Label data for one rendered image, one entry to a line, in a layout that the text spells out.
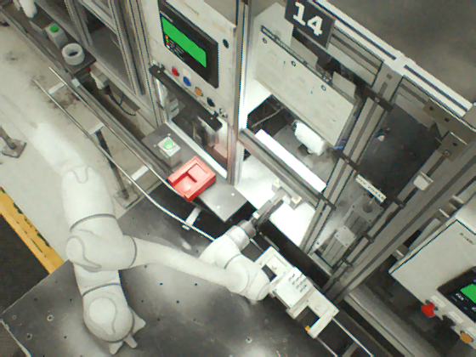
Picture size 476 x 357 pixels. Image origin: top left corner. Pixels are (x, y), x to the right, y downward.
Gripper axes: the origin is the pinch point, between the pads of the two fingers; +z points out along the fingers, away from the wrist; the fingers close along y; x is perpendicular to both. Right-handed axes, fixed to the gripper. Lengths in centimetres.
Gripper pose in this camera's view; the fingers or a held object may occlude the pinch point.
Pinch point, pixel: (278, 200)
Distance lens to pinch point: 187.0
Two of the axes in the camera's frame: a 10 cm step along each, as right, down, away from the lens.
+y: 0.4, -4.5, -8.9
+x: -7.1, -6.4, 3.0
